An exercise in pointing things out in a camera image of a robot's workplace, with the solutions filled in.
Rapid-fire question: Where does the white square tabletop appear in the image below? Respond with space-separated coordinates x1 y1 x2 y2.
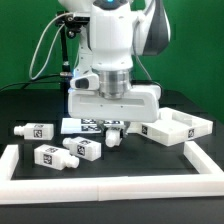
128 107 213 146

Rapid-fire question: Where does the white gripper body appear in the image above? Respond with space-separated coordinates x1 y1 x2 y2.
68 85 161 123

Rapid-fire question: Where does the black camera on stand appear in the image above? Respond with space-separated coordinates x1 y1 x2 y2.
55 11 92 92

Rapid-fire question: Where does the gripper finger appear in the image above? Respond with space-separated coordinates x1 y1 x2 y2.
122 121 131 137
96 120 106 132

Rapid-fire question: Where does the white marker sheet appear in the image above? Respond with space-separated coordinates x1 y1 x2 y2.
60 116 126 135

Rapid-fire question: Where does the grey cable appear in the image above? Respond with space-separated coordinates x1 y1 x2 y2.
28 15 67 81

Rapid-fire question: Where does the white U-shaped fence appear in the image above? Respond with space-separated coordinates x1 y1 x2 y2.
0 141 224 205

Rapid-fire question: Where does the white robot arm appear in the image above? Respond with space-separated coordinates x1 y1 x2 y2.
58 0 171 132

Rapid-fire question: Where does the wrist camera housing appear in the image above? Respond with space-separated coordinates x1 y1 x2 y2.
70 73 99 90

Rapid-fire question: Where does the black cable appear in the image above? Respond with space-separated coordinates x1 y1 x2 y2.
0 74 71 93

